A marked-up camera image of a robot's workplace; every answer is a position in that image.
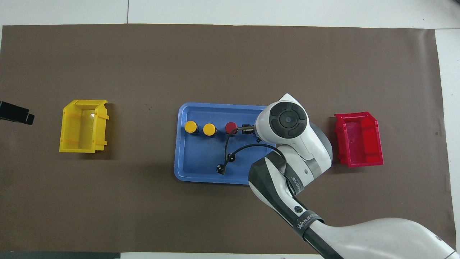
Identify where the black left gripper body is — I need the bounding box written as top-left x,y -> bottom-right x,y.
0,101 -> 35,125

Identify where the blue plastic tray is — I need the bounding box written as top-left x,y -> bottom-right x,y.
174,103 -> 277,185

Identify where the yellow plastic bin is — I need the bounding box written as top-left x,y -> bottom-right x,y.
59,100 -> 110,154

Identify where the red plastic bin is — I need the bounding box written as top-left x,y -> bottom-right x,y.
334,112 -> 384,168

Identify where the brown table mat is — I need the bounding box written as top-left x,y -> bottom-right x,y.
0,24 -> 457,255

